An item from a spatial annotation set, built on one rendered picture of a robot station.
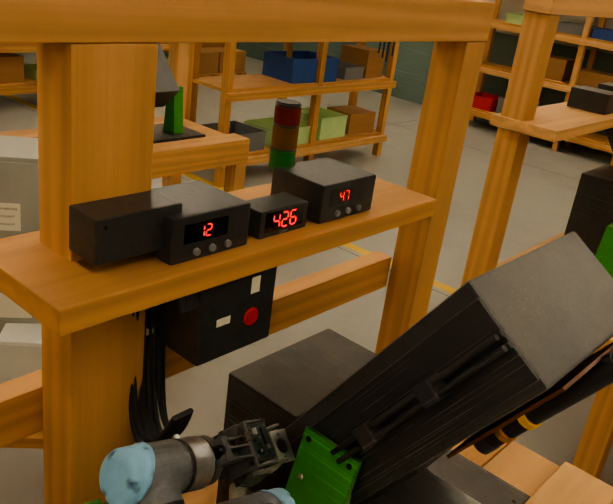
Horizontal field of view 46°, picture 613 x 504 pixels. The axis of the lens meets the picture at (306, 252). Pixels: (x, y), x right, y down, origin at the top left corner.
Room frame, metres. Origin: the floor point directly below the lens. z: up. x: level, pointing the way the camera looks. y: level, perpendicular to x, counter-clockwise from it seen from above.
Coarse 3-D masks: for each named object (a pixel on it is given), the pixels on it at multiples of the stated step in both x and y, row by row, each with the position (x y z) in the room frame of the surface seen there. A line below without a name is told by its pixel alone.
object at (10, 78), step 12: (0, 48) 7.45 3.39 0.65; (12, 48) 7.55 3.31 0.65; (24, 48) 7.65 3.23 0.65; (168, 48) 9.14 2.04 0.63; (0, 60) 7.56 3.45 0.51; (12, 60) 7.67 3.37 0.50; (0, 72) 7.55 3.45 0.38; (12, 72) 7.66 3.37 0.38; (24, 72) 8.08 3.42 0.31; (36, 72) 7.92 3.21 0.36; (0, 84) 7.52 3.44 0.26; (12, 84) 7.60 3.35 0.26; (24, 84) 7.69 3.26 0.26; (36, 84) 7.80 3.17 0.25
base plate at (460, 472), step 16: (432, 464) 1.42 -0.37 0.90; (448, 464) 1.43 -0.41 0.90; (464, 464) 1.44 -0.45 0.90; (448, 480) 1.37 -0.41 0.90; (464, 480) 1.38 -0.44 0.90; (480, 480) 1.39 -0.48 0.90; (496, 480) 1.40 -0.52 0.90; (480, 496) 1.33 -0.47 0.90; (496, 496) 1.34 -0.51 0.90; (512, 496) 1.35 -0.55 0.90; (528, 496) 1.35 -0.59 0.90
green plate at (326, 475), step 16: (304, 432) 0.99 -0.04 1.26; (304, 448) 0.98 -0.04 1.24; (320, 448) 0.96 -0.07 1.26; (304, 464) 0.97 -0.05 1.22; (320, 464) 0.95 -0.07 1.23; (336, 464) 0.94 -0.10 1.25; (352, 464) 0.92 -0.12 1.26; (288, 480) 0.97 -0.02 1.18; (304, 480) 0.96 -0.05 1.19; (320, 480) 0.94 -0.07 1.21; (336, 480) 0.93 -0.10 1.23; (352, 480) 0.92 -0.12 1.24; (304, 496) 0.95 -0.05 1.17; (320, 496) 0.93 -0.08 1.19; (336, 496) 0.92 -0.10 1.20
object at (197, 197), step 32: (320, 160) 1.40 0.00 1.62; (192, 192) 1.10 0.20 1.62; (224, 192) 1.13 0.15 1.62; (288, 192) 1.29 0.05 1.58; (320, 192) 1.24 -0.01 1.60; (352, 192) 1.30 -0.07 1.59; (192, 224) 1.00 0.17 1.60; (224, 224) 1.05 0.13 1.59; (160, 256) 0.99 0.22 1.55; (192, 256) 1.00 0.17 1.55
